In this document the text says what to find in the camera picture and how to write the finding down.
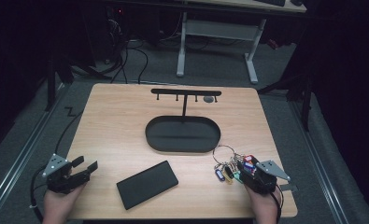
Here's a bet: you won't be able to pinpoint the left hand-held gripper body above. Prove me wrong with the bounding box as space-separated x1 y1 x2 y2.
42 153 92 195

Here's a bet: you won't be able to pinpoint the black key rack with tray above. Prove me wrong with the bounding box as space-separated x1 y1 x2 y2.
144 88 222 154

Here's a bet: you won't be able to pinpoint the key ring with coloured tags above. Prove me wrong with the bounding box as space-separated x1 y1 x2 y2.
212 144 262 185

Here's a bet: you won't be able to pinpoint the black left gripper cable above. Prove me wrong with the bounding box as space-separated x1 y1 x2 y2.
29 110 85 223

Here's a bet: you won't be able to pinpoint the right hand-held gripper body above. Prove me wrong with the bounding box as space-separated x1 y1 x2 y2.
247 160 291 196

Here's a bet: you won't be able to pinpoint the black metal stand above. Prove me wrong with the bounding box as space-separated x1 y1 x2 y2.
258 69 315 133
44 52 75 112

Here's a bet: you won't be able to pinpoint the white-framed desk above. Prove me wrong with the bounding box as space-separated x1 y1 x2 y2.
176 0 307 85

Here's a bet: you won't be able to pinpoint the person's left hand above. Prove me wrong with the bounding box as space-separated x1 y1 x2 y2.
42 183 87 224

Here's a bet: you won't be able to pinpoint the black floor cables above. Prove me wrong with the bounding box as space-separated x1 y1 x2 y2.
106 18 149 85

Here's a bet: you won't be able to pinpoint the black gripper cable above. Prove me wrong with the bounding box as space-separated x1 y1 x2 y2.
29 110 85 223
271 184 285 223

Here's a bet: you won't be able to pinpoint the black smartphone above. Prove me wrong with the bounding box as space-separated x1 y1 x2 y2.
116 160 179 211

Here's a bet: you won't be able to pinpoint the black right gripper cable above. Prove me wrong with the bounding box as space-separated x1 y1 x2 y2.
271 184 285 223

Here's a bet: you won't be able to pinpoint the person's right hand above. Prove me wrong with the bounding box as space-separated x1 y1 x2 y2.
245 186 282 224

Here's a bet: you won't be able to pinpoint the black keyboard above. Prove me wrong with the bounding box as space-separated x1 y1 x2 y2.
255 0 287 7

